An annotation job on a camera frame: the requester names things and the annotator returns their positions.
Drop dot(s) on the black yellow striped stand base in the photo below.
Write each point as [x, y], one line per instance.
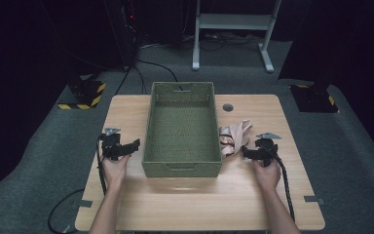
[86, 92]
[313, 99]

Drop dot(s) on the black computer tower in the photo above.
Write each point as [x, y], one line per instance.
[123, 32]

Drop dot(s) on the round grey table grommet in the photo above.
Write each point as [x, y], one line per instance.
[228, 107]

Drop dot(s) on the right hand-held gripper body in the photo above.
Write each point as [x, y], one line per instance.
[266, 151]

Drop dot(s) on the grey tape strip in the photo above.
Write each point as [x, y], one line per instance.
[83, 203]
[314, 200]

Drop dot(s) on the pink garment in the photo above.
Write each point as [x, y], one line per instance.
[237, 136]

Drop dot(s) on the person's right hand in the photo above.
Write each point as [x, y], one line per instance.
[267, 177]

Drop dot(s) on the green woven basket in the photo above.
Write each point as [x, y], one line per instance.
[183, 130]

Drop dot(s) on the person's left hand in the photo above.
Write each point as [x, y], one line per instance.
[115, 172]

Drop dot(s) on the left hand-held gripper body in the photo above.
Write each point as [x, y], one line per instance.
[111, 146]

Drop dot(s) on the white metal stand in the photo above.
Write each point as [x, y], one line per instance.
[233, 22]

